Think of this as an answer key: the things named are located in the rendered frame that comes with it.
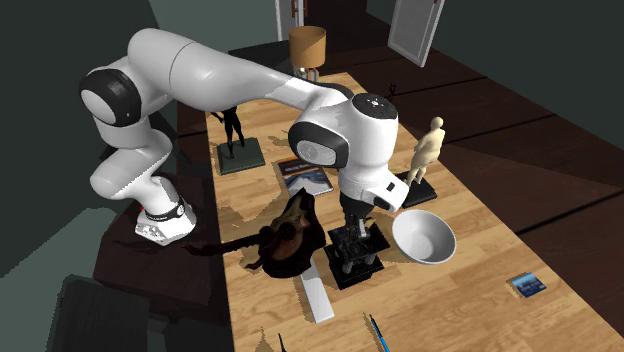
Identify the dark robot stand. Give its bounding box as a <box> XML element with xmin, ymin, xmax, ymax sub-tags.
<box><xmin>92</xmin><ymin>170</ymin><xmax>231</xmax><ymax>325</ymax></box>

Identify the white bowl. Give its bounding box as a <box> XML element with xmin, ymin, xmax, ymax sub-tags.
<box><xmin>391</xmin><ymin>208</ymin><xmax>458</xmax><ymax>266</ymax></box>

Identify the black figure on green base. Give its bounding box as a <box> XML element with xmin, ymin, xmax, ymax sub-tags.
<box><xmin>210</xmin><ymin>104</ymin><xmax>267</xmax><ymax>176</ymax></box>

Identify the dark brown horned animal skull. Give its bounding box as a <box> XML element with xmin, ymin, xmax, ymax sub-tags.
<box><xmin>182</xmin><ymin>187</ymin><xmax>327</xmax><ymax>280</ymax></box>

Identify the white door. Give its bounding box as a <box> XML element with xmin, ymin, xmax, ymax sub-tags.
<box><xmin>386</xmin><ymin>0</ymin><xmax>446</xmax><ymax>68</ymax></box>

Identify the white remote control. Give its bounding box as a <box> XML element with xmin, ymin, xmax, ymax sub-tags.
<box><xmin>299</xmin><ymin>257</ymin><xmax>337</xmax><ymax>325</ymax></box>

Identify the beige figure on black base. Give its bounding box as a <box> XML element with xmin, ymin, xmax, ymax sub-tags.
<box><xmin>395</xmin><ymin>115</ymin><xmax>439</xmax><ymax>210</ymax></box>

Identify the blue pen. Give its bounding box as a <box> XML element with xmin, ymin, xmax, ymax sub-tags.
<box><xmin>368</xmin><ymin>314</ymin><xmax>392</xmax><ymax>352</ymax></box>

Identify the book with mountain cover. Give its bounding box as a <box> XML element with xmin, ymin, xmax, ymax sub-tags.
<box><xmin>276</xmin><ymin>157</ymin><xmax>336</xmax><ymax>198</ymax></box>

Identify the lamp with orange shade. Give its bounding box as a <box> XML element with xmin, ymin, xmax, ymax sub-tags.
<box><xmin>287</xmin><ymin>25</ymin><xmax>328</xmax><ymax>82</ymax></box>

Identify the small blue box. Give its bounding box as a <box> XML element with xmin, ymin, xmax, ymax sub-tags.
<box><xmin>506</xmin><ymin>271</ymin><xmax>548</xmax><ymax>300</ymax></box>

